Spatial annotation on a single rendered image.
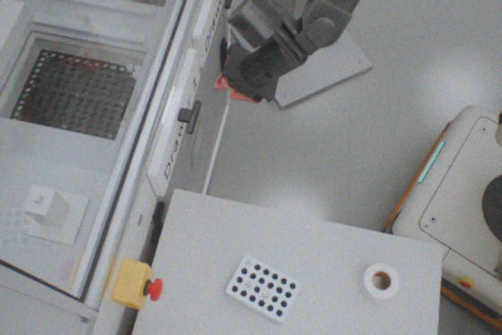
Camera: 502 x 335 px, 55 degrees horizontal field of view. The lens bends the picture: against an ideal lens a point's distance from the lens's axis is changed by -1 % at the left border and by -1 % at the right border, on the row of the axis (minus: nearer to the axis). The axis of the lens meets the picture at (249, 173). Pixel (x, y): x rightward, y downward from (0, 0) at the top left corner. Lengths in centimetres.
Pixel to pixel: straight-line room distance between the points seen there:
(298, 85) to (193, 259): 120
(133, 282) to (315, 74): 144
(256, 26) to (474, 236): 115
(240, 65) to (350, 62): 137
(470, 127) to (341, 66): 61
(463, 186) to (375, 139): 46
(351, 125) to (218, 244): 115
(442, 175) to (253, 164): 69
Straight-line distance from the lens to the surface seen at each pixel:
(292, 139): 195
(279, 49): 74
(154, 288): 86
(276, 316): 94
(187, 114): 95
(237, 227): 101
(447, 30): 245
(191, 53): 100
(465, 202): 171
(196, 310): 98
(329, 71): 211
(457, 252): 165
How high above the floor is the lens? 173
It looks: 67 degrees down
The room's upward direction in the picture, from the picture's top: 5 degrees clockwise
